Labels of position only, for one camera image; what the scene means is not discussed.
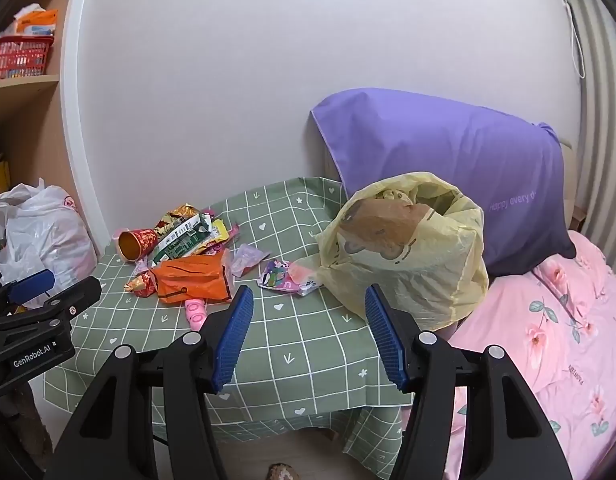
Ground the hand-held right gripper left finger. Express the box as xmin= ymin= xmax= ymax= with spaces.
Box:
xmin=45 ymin=285 xmax=256 ymax=480

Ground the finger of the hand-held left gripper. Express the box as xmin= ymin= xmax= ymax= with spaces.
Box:
xmin=18 ymin=276 xmax=103 ymax=334
xmin=0 ymin=269 xmax=56 ymax=317

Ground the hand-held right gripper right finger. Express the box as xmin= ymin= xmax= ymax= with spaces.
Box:
xmin=364 ymin=284 xmax=574 ymax=480

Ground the red gold snack wrapper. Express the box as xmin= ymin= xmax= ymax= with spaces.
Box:
xmin=125 ymin=270 xmax=159 ymax=298

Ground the orange plastic mailer bag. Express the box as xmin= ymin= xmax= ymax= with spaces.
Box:
xmin=148 ymin=250 xmax=234 ymax=306

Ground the colourful foil wrapper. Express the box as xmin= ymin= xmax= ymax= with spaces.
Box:
xmin=258 ymin=258 xmax=319 ymax=297

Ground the yellow plastic bag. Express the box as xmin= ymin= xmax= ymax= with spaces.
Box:
xmin=290 ymin=172 xmax=490 ymax=332

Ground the pink small bottle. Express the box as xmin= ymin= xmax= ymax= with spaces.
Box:
xmin=184 ymin=298 xmax=209 ymax=331

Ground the white plastic bag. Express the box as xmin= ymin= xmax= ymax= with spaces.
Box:
xmin=0 ymin=177 xmax=99 ymax=293

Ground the translucent purple wrapper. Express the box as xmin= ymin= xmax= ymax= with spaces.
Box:
xmin=230 ymin=243 xmax=271 ymax=278

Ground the red gold paper cup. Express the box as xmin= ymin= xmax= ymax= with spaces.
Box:
xmin=118 ymin=228 xmax=161 ymax=263

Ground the green white wrapper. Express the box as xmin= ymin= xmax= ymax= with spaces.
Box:
xmin=150 ymin=212 xmax=214 ymax=266

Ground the wooden shelf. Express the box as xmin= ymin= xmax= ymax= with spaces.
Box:
xmin=0 ymin=0 xmax=79 ymax=201

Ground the pink floral blanket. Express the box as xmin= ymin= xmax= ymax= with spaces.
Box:
xmin=438 ymin=230 xmax=616 ymax=480

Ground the purple pillow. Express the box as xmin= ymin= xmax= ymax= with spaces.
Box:
xmin=310 ymin=88 xmax=578 ymax=277

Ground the red plastic basket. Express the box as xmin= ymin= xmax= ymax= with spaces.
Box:
xmin=0 ymin=35 xmax=55 ymax=82

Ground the orange white packet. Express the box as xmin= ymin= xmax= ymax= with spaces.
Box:
xmin=13 ymin=4 xmax=59 ymax=38

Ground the striped curtain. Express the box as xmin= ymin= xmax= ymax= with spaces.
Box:
xmin=563 ymin=0 xmax=616 ymax=281

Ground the white cable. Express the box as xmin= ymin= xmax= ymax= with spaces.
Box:
xmin=563 ymin=0 xmax=586 ymax=80

